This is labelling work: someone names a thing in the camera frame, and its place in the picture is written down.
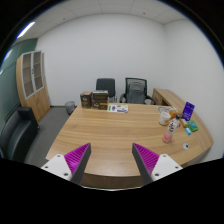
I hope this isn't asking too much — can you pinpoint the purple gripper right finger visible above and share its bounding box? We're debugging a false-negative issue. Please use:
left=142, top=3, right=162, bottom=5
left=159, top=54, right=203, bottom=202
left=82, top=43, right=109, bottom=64
left=131, top=142, right=184, bottom=186

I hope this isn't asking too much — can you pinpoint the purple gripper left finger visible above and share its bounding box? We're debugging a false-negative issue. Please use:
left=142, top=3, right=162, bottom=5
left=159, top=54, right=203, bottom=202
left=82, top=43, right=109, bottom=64
left=41, top=142, right=92, bottom=186

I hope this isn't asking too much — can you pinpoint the clear plastic water bottle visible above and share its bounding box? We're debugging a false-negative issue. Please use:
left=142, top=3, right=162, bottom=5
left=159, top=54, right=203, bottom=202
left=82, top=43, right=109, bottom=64
left=162, top=115, right=180, bottom=143

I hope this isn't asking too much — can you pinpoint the white ceramic mug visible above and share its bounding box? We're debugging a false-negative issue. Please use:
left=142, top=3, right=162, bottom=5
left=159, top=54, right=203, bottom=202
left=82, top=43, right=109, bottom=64
left=159, top=112, right=171, bottom=126

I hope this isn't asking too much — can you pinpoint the small blue box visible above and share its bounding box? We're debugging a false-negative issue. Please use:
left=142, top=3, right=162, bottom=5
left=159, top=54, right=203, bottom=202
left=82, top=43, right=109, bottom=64
left=185, top=128, right=192, bottom=135

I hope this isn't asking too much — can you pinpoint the round patterned plate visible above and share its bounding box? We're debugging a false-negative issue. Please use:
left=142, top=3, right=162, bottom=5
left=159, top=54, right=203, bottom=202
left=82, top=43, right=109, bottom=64
left=157, top=106, right=172, bottom=113

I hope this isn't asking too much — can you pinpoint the orange snack box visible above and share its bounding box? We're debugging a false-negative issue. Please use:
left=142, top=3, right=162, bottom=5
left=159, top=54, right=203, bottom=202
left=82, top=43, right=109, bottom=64
left=169, top=110, right=188, bottom=128

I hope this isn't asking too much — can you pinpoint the grey waste bin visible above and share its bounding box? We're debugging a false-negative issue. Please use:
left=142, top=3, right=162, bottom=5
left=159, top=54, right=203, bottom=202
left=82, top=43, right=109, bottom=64
left=65, top=101, right=75, bottom=115

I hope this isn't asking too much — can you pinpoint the green flat box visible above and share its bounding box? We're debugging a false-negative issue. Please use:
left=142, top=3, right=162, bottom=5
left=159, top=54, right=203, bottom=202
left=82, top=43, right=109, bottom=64
left=187, top=120, right=198, bottom=132

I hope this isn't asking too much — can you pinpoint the white green leaflet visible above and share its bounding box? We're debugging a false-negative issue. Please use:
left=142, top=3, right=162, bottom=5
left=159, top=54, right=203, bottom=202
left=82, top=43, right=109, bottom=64
left=107, top=104, right=128, bottom=113

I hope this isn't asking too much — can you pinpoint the purple standing card box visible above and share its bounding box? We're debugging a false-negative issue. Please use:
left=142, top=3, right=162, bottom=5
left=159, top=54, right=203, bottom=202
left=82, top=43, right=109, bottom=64
left=182, top=102, right=195, bottom=121

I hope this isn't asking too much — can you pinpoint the black leather sofa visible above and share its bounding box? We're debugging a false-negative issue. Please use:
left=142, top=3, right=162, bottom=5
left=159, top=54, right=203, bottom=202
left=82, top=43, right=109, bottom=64
left=0, top=107, right=39, bottom=162

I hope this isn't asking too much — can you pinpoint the dark brown box left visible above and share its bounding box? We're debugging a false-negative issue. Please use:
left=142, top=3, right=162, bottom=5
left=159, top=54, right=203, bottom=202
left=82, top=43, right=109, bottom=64
left=80, top=91, right=92, bottom=108

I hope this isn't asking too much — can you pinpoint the dark brown box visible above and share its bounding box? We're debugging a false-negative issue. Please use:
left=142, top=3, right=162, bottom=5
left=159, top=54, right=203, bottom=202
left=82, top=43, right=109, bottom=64
left=80, top=91, right=92, bottom=108
left=92, top=90, right=109, bottom=110

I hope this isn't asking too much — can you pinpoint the dark brown box right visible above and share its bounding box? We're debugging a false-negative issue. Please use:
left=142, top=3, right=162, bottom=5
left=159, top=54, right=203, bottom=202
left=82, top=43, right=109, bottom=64
left=92, top=90, right=109, bottom=110

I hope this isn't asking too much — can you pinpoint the wooden side desk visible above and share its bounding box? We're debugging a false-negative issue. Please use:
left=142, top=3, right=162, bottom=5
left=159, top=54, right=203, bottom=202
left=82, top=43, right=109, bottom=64
left=152, top=88, right=185, bottom=110

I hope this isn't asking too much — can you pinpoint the grey mesh office chair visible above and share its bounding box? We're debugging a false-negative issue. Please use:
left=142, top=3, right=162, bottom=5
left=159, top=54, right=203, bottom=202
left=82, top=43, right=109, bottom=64
left=119, top=77, right=156, bottom=105

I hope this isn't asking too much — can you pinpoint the black visitor chair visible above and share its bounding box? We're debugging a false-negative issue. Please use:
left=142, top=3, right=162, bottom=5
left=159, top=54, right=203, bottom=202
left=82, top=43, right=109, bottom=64
left=96, top=78, right=117, bottom=102

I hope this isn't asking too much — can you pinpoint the wooden glass-door cabinet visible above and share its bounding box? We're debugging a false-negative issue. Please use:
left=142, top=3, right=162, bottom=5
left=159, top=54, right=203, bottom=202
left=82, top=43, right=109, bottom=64
left=16, top=51, right=50, bottom=121

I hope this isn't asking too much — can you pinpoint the table cable grommet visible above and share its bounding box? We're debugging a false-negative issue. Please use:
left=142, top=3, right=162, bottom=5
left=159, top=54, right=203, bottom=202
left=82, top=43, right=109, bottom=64
left=183, top=143, right=189, bottom=150

